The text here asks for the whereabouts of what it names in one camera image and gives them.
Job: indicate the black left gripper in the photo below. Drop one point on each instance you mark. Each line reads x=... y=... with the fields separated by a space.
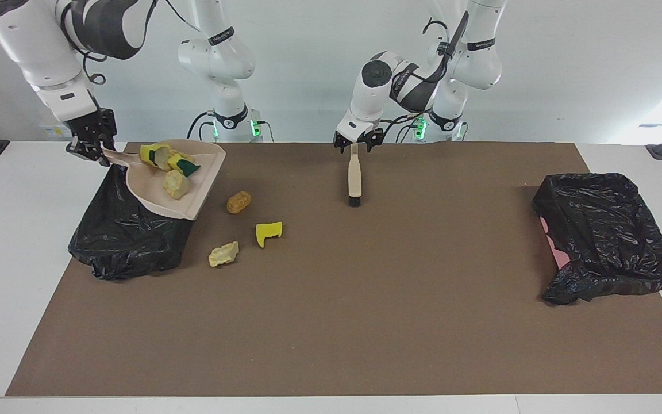
x=342 y=137

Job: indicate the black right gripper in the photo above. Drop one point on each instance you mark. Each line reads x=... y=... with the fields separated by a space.
x=95 y=129

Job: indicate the beige foam chunk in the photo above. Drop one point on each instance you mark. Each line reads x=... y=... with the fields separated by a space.
x=223 y=255
x=176 y=184
x=162 y=158

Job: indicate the beige plastic dustpan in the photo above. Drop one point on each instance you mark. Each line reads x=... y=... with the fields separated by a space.
x=193 y=195

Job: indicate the notched yellow sponge piece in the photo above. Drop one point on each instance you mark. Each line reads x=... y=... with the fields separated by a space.
x=265 y=233

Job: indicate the brown cork lump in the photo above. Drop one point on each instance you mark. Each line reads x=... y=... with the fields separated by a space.
x=238 y=202

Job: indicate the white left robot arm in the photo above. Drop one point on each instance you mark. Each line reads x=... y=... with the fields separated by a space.
x=377 y=86

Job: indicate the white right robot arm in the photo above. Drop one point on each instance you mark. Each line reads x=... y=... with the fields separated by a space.
x=38 y=46

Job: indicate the black trash bag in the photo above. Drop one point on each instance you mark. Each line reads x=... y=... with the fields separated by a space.
x=124 y=247
x=607 y=241

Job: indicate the pink plastic bin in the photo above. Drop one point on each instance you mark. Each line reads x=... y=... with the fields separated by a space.
x=558 y=253

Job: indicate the white electrical box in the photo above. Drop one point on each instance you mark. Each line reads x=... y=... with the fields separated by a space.
x=55 y=131

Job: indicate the brown table mat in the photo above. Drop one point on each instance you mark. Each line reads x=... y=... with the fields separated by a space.
x=331 y=345

